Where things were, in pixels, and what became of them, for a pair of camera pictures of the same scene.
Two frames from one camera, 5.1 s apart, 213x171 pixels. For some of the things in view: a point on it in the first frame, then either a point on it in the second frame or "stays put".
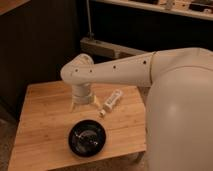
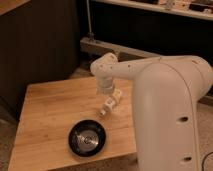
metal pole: x=90 y=33 stays put
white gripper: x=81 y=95 to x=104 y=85
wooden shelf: x=200 y=9 stays put
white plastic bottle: x=108 y=106 stays put
